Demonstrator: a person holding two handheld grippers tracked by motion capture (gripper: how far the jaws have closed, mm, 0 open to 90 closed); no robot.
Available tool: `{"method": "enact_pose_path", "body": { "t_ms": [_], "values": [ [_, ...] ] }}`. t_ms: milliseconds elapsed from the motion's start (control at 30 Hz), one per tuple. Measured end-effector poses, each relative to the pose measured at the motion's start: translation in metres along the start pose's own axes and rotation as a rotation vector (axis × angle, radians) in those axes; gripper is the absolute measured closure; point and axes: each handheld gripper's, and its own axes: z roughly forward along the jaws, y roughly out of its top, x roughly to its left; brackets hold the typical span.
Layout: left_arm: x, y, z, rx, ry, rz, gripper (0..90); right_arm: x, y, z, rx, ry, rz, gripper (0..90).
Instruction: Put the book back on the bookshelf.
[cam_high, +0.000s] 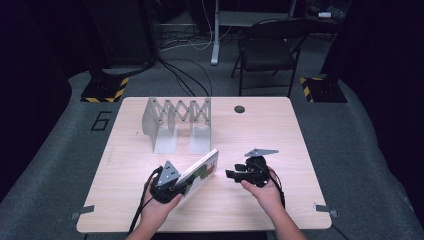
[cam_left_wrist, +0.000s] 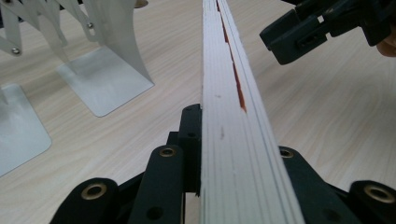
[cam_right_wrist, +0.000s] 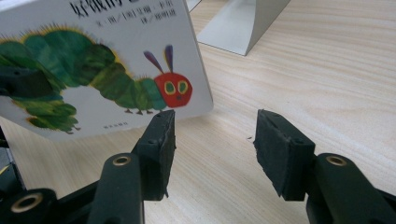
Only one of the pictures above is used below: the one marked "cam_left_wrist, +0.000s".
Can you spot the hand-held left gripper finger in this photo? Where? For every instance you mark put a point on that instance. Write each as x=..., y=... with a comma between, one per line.
x=190, y=146

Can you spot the grey expandable metal book rack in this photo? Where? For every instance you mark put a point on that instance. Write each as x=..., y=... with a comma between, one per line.
x=102, y=81

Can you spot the white caterpillar picture book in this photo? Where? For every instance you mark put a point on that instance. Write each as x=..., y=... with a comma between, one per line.
x=236, y=155

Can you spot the dark round table grommet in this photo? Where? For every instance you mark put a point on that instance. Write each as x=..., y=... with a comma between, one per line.
x=140, y=2

